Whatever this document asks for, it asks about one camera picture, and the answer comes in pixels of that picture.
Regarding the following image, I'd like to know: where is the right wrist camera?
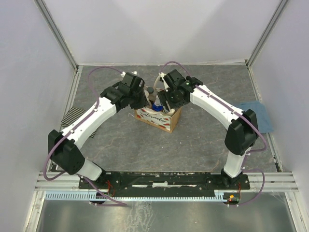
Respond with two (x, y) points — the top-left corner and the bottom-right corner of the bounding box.
(163, 69), (186, 90)

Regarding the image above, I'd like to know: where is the blue orange spray bottle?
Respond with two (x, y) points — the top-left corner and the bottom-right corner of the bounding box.
(152, 98), (163, 112)

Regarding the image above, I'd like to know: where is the black white striped cloth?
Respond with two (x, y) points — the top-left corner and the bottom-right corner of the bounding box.
(61, 106), (86, 129)

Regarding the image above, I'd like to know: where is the light blue cable duct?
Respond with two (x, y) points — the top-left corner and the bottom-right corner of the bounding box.
(45, 189), (239, 201)

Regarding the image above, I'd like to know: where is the left aluminium frame post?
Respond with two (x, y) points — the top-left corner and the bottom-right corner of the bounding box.
(34, 0), (78, 70)

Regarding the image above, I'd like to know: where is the right aluminium frame post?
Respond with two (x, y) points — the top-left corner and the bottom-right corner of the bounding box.
(246, 0), (290, 68)

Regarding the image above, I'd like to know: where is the pink beige bottle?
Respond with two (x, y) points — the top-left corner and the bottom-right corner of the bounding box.
(144, 90), (152, 108)

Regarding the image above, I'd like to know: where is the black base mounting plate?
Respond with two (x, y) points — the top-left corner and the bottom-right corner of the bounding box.
(92, 172), (250, 191)

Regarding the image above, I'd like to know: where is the aluminium frame post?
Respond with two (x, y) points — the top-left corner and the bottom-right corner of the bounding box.
(246, 0), (290, 68)
(34, 0), (78, 70)

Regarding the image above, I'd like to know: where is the watermelon print canvas bag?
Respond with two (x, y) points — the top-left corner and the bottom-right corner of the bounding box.
(134, 72), (183, 133)

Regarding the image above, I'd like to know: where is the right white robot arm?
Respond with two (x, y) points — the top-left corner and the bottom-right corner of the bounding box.
(156, 72), (258, 189)

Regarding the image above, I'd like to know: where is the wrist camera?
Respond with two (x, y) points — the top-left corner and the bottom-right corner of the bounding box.
(163, 69), (186, 90)
(119, 72), (144, 95)

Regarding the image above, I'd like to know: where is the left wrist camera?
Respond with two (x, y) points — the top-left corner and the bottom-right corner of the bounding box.
(119, 72), (144, 95)

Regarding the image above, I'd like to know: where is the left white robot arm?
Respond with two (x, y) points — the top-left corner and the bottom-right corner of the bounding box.
(46, 80), (148, 189)

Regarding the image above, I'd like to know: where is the blue folded cloth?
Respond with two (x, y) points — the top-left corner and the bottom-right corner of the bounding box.
(235, 101), (274, 134)

